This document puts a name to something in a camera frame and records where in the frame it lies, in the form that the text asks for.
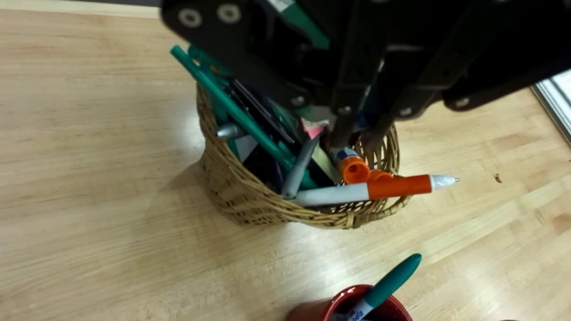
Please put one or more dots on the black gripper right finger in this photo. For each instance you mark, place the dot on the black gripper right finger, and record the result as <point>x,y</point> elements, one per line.
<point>417,78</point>

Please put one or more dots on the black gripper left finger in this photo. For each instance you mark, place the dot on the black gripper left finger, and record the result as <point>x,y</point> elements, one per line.
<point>342,127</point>

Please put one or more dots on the orange capped marker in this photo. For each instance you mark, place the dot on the orange capped marker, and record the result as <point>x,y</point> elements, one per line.
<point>355,172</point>

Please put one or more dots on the grey pen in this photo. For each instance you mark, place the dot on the grey pen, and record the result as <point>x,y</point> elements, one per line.
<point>297,170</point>

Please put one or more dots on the grey marker with orange band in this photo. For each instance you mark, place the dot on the grey marker with orange band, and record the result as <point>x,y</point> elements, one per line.
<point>333,195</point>

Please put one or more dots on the green pen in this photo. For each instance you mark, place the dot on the green pen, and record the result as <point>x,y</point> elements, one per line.
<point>239,117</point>

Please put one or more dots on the silver pen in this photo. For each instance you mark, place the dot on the silver pen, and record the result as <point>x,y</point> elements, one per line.
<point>230,131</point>

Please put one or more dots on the wicker basket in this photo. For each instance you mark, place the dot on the wicker basket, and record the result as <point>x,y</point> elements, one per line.
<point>239,197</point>

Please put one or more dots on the teal capped marker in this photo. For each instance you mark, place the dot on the teal capped marker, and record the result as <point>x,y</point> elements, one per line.
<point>394,279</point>

